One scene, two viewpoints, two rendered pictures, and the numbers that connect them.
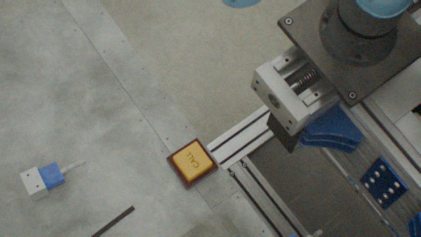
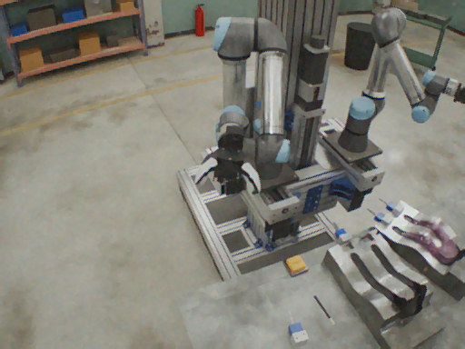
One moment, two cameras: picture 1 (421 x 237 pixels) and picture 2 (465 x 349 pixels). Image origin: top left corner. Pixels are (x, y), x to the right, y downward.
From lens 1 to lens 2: 1.05 m
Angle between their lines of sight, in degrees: 44
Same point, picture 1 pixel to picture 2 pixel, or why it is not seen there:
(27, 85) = (234, 337)
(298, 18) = not seen: hidden behind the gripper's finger
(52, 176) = (297, 327)
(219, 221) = (333, 250)
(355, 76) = (285, 173)
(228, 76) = not seen: hidden behind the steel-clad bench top
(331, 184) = (270, 260)
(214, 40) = (173, 300)
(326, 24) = (264, 171)
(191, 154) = (293, 262)
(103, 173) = (294, 307)
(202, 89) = not seen: hidden behind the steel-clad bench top
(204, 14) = (157, 301)
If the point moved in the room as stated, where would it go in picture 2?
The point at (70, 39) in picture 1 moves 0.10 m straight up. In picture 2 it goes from (211, 310) to (210, 297)
